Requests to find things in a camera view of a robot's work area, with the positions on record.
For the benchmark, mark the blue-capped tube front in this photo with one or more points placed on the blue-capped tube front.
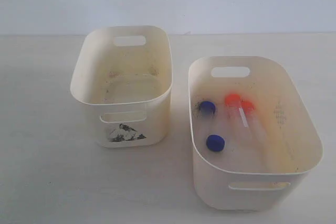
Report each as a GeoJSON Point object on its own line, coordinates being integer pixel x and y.
{"type": "Point", "coordinates": [215, 143]}

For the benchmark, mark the blue-capped tube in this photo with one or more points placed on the blue-capped tube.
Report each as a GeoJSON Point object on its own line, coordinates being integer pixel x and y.
{"type": "Point", "coordinates": [215, 143]}
{"type": "Point", "coordinates": [207, 108]}

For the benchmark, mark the orange-capped tube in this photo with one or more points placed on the orange-capped tube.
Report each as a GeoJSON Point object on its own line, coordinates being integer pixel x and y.
{"type": "Point", "coordinates": [237, 118]}
{"type": "Point", "coordinates": [257, 128]}

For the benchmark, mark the blue-capped tube back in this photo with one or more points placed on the blue-capped tube back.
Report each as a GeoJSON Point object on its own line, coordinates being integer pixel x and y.
{"type": "Point", "coordinates": [207, 108]}

